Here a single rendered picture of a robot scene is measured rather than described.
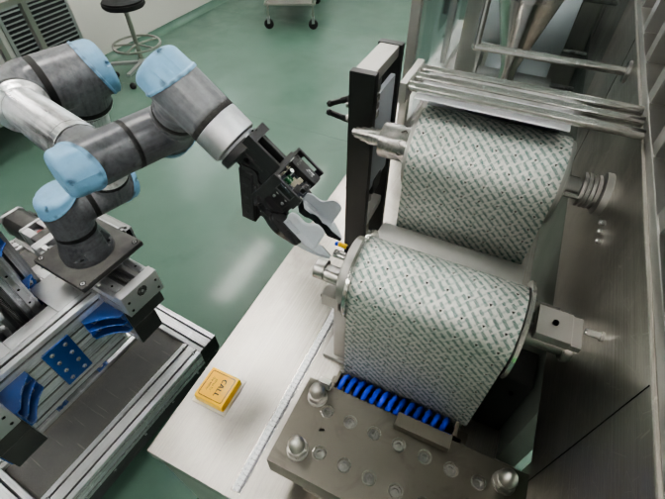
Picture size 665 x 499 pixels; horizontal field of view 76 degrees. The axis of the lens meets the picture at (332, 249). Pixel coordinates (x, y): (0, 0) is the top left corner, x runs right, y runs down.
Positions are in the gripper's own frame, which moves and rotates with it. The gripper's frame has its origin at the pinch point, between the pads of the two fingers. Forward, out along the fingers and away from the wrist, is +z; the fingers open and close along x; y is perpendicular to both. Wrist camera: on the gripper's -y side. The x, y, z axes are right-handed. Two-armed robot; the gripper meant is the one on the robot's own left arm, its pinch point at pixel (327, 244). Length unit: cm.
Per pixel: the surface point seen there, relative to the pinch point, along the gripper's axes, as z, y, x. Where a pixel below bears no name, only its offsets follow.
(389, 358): 20.4, -1.7, -6.9
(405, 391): 29.1, -6.0, -6.9
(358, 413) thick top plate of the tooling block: 25.7, -11.6, -13.2
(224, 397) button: 11.3, -37.5, -18.0
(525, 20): 3, 22, 65
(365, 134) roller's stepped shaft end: -6.1, 2.4, 23.4
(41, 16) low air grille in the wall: -218, -281, 192
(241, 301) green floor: 25, -147, 53
